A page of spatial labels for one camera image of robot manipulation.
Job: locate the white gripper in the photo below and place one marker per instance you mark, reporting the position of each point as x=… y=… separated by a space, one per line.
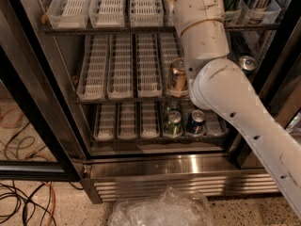
x=197 y=5

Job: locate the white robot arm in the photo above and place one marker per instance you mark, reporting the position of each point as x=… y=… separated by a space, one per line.
x=217 y=83

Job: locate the stainless steel fridge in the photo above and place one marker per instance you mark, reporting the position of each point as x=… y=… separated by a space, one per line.
x=136 y=171

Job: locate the blue silver can middle shelf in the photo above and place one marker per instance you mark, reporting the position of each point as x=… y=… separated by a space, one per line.
x=247 y=64

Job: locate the green can rear bottom shelf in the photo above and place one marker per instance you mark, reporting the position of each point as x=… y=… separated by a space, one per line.
x=172 y=106

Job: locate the blue can bottom shelf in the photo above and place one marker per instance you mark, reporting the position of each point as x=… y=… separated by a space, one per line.
x=195 y=123

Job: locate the green can front bottom shelf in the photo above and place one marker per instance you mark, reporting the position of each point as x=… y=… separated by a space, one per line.
x=173 y=124

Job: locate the open glass fridge door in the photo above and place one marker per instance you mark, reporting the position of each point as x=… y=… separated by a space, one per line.
x=36 y=69

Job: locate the copper gold can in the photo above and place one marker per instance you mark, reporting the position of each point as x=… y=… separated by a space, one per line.
x=176 y=80

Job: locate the clear plastic bag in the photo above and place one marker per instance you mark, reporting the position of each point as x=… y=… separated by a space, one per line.
x=170 y=208

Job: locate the top wire shelf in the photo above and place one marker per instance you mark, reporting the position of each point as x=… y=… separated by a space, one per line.
x=48 y=30

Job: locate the wire shelf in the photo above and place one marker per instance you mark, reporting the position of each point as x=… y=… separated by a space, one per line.
x=138 y=99
x=48 y=30
x=163 y=140

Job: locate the middle wire shelf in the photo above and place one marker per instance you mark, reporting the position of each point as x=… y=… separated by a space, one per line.
x=138 y=99

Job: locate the bottom wire shelf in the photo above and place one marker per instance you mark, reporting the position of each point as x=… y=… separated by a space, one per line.
x=163 y=140

